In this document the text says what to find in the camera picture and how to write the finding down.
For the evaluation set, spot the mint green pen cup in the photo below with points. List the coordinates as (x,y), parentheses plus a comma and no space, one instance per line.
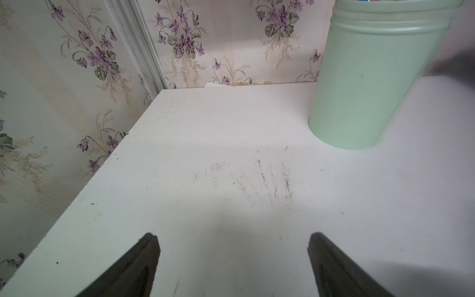
(374,54)

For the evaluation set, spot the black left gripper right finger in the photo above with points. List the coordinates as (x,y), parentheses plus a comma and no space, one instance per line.
(336,274)

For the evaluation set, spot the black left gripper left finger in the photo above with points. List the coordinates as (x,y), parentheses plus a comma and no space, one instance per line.
(130,276)

